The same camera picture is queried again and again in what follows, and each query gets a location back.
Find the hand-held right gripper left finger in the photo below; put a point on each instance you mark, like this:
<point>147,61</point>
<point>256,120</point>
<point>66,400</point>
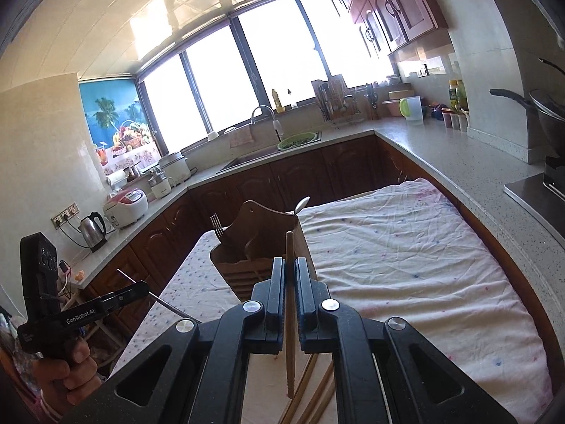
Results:
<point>278,293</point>

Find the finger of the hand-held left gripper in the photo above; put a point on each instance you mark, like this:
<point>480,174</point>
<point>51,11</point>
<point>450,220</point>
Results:
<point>128,295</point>

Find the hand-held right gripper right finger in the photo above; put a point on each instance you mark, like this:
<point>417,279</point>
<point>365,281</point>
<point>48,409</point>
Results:
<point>303,293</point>

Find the metal chopstick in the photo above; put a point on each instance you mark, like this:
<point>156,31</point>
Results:
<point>170,307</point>

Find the wooden utensil holder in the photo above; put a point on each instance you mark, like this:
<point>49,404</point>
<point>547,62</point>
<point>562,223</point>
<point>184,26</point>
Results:
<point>256,247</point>

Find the person's left hand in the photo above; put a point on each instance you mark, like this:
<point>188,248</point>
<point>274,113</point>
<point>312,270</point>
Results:
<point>70,375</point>

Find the small orange fruit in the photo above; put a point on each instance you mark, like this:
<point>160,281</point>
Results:
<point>80,275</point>

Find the steel electric kettle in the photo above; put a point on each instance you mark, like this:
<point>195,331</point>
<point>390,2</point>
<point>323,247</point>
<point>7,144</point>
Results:
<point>92,232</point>

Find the white and red rice cooker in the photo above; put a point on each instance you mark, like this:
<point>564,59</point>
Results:
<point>126,207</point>

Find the metal spoon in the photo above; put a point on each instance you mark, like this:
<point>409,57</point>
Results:
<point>303,204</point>

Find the metal fork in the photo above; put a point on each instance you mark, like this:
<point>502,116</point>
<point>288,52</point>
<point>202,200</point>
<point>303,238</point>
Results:
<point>217,227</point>

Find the white dotted tablecloth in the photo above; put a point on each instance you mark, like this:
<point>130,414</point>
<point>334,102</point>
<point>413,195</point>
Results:
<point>397,251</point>

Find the small white blender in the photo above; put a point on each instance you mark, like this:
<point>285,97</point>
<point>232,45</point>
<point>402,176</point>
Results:
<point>160,185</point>

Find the paper towel roll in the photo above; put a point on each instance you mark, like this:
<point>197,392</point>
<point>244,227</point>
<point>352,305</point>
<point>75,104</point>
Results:
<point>115,179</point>

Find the dark wooden lower cabinets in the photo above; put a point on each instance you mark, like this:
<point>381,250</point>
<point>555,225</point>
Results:
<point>287,172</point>

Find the small metal pot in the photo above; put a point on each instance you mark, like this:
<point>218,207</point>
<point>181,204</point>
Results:
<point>132,172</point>

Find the large white electric cooker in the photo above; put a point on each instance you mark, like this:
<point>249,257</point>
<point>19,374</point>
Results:
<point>174,168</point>

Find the steel kitchen sink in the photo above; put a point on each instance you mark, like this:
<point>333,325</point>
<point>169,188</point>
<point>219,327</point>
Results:
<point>251,157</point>

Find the green colander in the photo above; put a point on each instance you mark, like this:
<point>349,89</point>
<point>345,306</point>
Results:
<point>298,142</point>

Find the pink dish cloth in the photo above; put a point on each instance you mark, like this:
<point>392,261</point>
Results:
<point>241,138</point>

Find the curved sink faucet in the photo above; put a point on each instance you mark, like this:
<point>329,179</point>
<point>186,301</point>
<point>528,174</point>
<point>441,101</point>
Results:
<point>276,126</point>

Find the small white cup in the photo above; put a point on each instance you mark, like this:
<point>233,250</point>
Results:
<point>212,135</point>

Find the yellow detergent bottle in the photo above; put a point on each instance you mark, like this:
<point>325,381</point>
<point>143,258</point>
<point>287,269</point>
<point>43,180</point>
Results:
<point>278,102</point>

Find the small dark-capped bottle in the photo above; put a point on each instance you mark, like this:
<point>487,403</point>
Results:
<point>290,99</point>

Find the dish drying rack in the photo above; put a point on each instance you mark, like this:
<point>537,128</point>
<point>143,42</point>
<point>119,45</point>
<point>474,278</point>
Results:
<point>337,101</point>

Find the pink basin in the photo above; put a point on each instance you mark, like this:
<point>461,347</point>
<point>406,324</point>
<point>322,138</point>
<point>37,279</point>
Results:
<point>390,108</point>

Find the white pitcher green lid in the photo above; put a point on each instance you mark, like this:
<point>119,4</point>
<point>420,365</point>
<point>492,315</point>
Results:
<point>414,110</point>

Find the dark blue pot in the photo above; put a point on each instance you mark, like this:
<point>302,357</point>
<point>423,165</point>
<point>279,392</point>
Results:
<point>437,112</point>

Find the spice jar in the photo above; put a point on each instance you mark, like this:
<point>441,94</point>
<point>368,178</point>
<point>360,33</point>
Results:
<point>455,121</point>
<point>447,119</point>
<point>463,122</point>

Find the large kitchen window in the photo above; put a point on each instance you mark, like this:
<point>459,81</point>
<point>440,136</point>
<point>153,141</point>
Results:
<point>265,62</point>

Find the windowsill bowl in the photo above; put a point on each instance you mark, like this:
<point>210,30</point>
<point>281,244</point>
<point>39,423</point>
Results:
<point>393,80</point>

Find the yellow-capped oil bottle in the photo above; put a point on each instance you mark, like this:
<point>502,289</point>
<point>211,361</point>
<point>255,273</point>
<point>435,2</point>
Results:
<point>453,95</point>

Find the gas stove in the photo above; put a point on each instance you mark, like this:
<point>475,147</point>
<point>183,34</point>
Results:
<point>534,198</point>

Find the green oil bottle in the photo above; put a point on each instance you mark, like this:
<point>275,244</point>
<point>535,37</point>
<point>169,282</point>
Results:
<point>461,95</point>

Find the red wooden upper cabinets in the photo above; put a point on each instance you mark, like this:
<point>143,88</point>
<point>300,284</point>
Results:
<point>397,4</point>

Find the wall outlet strip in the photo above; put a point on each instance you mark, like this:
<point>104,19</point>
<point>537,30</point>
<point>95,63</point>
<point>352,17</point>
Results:
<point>65,215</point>

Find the tropical fruit wall poster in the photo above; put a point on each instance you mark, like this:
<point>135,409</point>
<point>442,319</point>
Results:
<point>110,123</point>

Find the wall power outlet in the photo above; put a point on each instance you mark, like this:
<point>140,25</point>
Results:
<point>423,70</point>

